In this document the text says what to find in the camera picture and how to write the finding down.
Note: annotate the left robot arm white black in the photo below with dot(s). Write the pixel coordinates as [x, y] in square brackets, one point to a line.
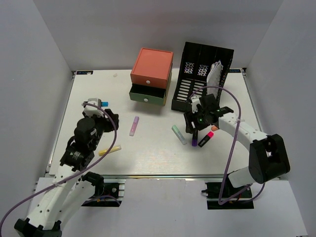
[72, 184]

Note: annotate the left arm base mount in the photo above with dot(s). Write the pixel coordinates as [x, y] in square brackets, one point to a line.
[106, 193]

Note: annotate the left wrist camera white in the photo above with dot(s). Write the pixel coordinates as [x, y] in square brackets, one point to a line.
[90, 111]

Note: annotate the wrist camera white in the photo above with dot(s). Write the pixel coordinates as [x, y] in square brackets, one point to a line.
[195, 101]
[90, 111]

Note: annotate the pastel green highlighter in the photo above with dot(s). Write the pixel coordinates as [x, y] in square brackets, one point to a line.
[179, 134]

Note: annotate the orange top drawer box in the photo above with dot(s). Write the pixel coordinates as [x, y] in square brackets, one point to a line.
[152, 68]

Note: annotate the black purple highlighter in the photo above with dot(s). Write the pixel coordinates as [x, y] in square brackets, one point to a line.
[195, 138]

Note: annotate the black file organizer rack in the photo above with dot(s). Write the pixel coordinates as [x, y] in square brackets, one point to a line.
[195, 66]

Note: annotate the green drawer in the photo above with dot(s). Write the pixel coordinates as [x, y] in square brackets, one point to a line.
[147, 94]

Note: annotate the pastel yellow highlighter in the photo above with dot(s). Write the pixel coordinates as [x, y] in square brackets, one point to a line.
[113, 149]

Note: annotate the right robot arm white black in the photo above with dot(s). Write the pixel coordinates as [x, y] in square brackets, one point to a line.
[267, 153]

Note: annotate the black pink highlighter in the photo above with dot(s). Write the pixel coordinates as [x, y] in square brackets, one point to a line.
[205, 139]

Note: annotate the black blue highlighter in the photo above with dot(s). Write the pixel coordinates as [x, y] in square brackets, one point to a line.
[104, 104]

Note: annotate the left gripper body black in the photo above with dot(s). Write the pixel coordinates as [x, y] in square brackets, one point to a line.
[105, 125]

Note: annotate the white spiral notebook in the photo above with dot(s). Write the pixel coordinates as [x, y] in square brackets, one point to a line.
[213, 79]

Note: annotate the pastel purple highlighter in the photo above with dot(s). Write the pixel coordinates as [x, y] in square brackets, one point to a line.
[134, 126]

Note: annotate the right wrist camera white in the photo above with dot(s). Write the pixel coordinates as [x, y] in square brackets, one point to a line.
[195, 101]

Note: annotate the pastel orange highlighter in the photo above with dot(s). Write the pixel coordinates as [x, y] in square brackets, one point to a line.
[214, 128]

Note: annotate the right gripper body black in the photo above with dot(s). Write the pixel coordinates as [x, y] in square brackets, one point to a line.
[199, 119]

